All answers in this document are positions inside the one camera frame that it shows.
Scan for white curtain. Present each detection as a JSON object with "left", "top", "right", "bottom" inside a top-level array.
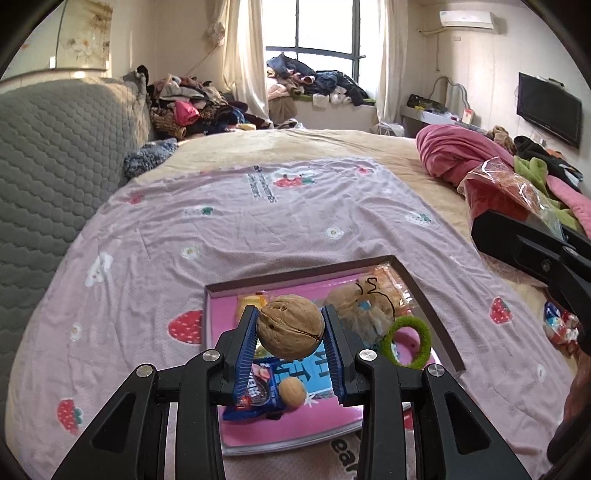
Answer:
[
  {"left": 376, "top": 0, "right": 409, "bottom": 123},
  {"left": 205, "top": 0, "right": 267, "bottom": 118}
]

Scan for green fuzzy ring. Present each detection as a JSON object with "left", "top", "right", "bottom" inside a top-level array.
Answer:
[{"left": 379, "top": 315, "right": 433, "bottom": 371}]

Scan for white air conditioner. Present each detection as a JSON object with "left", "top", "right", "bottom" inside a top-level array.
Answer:
[{"left": 439, "top": 10, "right": 498, "bottom": 33}]

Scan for walnut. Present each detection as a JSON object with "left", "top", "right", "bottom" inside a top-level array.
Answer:
[
  {"left": 277, "top": 377, "right": 308, "bottom": 409},
  {"left": 257, "top": 295, "right": 325, "bottom": 361}
]

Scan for pink green blanket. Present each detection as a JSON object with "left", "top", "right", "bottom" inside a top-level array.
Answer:
[{"left": 416, "top": 125, "right": 590, "bottom": 235}]

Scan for beige mesh scrunchie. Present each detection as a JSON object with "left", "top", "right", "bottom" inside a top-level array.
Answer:
[{"left": 324, "top": 275, "right": 397, "bottom": 345}]

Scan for blue knitted item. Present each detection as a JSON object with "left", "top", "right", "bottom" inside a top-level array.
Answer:
[{"left": 123, "top": 138, "right": 178, "bottom": 180}]

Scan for orange cracker packet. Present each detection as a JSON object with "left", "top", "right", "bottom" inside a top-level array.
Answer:
[{"left": 372, "top": 263, "right": 416, "bottom": 316}]

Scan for black wall television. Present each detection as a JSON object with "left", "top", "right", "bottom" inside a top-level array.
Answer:
[{"left": 517, "top": 72, "right": 583, "bottom": 149}]

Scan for left white curtain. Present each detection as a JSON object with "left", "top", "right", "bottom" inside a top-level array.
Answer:
[{"left": 205, "top": 0, "right": 267, "bottom": 118}]

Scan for blue cookie packet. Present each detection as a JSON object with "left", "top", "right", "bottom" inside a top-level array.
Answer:
[{"left": 221, "top": 357, "right": 291, "bottom": 423}]

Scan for dark shallow box tray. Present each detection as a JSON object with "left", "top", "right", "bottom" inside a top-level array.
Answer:
[{"left": 203, "top": 254, "right": 467, "bottom": 457}]

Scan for yellow packaged cake snack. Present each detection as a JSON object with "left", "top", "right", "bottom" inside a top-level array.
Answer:
[{"left": 235, "top": 291, "right": 269, "bottom": 321}]

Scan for small candy wrapper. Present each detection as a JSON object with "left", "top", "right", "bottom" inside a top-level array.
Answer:
[{"left": 543, "top": 301, "right": 579, "bottom": 347}]

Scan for red snack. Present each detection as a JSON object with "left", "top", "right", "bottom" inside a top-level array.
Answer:
[{"left": 458, "top": 157, "right": 564, "bottom": 240}]

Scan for clothes pile by headboard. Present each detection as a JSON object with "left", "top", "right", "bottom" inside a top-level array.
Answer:
[{"left": 130, "top": 65, "right": 273, "bottom": 141}]

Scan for pink floral bedsheet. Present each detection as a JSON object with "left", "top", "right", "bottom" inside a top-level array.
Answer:
[{"left": 6, "top": 159, "right": 572, "bottom": 479}]

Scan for right white curtain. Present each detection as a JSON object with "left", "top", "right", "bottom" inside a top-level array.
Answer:
[{"left": 376, "top": 0, "right": 409, "bottom": 123}]

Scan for clothes pile on windowsill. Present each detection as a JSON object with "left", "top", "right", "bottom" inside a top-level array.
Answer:
[{"left": 266, "top": 53, "right": 375, "bottom": 106}]

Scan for grey quilted headboard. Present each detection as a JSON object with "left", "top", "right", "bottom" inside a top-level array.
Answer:
[{"left": 1, "top": 74, "right": 153, "bottom": 395}]

